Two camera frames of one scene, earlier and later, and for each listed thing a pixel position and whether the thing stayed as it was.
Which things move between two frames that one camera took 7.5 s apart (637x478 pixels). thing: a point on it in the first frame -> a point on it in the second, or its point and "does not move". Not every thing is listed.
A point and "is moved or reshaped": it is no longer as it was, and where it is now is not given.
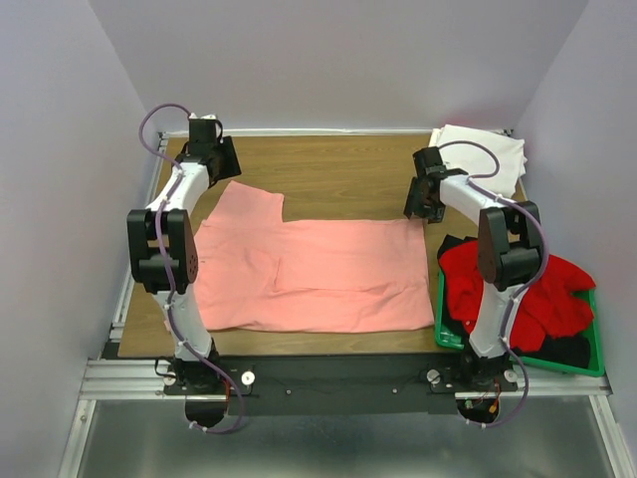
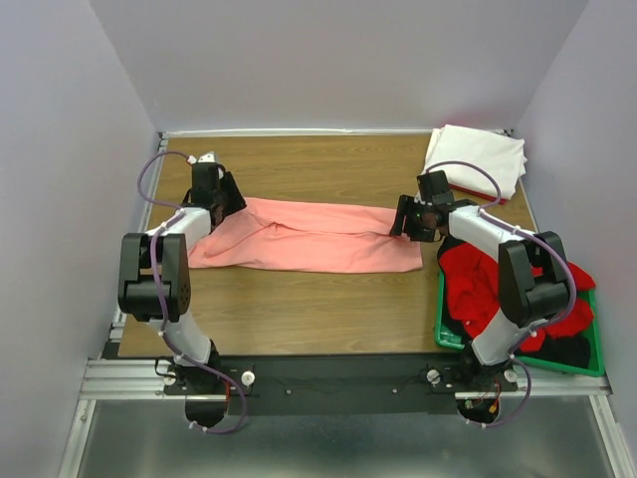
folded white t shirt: (509, 150) does not move
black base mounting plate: (324, 384) does not move
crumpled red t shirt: (548, 308) does not move
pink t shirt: (255, 272) is moved or reshaped
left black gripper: (231, 166) -> (237, 201)
